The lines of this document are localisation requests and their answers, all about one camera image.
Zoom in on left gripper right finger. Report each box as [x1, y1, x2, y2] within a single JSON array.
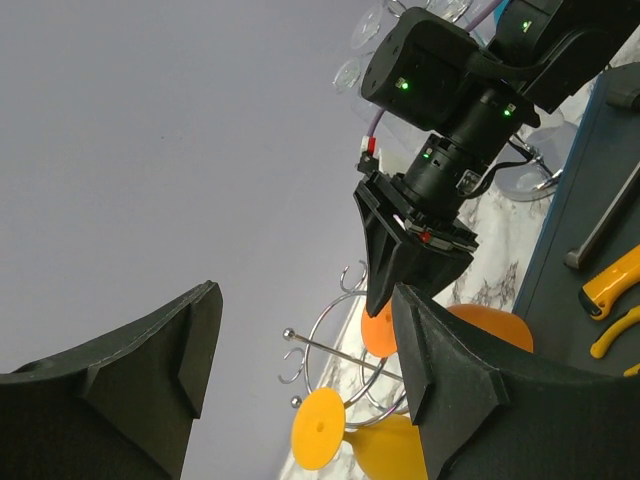
[[392, 284, 639, 479]]

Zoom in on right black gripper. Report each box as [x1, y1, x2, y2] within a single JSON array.
[[354, 169, 478, 316]]

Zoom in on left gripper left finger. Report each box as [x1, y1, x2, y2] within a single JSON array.
[[1, 281, 223, 479]]

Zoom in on orange plastic goblet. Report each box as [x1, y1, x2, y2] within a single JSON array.
[[360, 299, 535, 359]]

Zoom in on yellow plastic cup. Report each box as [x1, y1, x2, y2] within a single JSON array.
[[291, 388, 428, 480]]

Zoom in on small chrome wire rack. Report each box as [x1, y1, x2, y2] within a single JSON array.
[[278, 260, 408, 431]]

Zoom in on clear stemless wine glass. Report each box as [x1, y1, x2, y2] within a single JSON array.
[[332, 55, 364, 94]]

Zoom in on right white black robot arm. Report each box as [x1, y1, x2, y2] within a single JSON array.
[[354, 1, 639, 315]]

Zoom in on tall chrome wine glass rack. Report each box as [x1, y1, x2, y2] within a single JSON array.
[[494, 121, 577, 202]]

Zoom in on yellow utility knife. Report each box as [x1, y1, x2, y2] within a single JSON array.
[[578, 246, 639, 320]]

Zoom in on dark grey tray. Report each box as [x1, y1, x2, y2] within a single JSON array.
[[514, 63, 639, 377]]

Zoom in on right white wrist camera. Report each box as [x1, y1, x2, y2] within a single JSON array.
[[356, 136, 381, 177]]

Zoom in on yellow handled pliers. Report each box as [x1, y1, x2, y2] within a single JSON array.
[[589, 306, 639, 360]]

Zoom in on long black metal bracket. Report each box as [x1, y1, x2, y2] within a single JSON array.
[[563, 164, 639, 271]]

